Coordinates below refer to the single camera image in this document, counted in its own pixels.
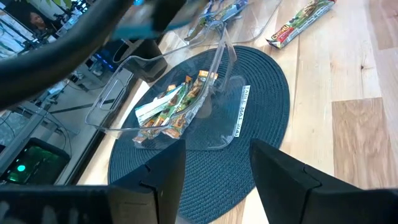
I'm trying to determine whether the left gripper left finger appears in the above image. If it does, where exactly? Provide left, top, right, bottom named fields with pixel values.
left=108, top=139, right=187, bottom=224

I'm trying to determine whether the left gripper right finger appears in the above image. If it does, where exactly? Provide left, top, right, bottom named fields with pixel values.
left=249, top=139, right=385, bottom=224

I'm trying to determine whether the red chewy granola bar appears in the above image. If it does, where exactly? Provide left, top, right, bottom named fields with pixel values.
left=266, top=0, right=337, bottom=50

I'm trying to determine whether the dark round woven placemat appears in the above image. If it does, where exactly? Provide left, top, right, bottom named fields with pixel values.
left=107, top=45, right=291, bottom=224

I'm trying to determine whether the clear plastic bin with label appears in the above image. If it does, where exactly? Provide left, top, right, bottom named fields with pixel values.
left=84, top=20, right=247, bottom=151

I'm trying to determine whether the computer tower with green light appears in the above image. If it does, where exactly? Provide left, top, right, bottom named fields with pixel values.
left=0, top=138, right=72, bottom=187

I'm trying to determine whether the person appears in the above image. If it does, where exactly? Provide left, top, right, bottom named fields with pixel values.
left=27, top=11, right=49, bottom=34

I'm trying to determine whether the black aluminium table frame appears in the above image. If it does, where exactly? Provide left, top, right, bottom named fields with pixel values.
left=63, top=70, right=144, bottom=187

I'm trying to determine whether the thick dark left arm cable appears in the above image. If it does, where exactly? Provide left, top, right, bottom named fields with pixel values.
left=0, top=0, right=134, bottom=110

